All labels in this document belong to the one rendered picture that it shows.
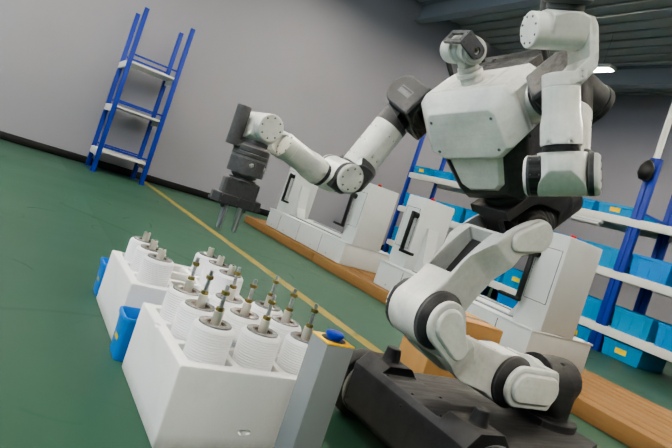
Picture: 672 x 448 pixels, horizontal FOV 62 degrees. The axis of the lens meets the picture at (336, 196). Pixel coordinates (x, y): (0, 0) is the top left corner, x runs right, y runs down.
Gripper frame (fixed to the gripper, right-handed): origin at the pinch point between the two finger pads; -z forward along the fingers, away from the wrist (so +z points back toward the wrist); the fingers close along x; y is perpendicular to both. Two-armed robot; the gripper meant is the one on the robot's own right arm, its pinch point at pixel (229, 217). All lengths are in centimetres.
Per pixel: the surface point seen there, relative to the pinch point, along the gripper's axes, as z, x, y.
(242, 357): -28.0, -9.7, 12.9
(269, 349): -24.5, -14.7, 14.4
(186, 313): -23.6, 3.3, 3.4
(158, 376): -36.3, 6.3, 10.5
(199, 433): -43.4, -3.9, 19.0
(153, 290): -30.1, 6.3, -35.4
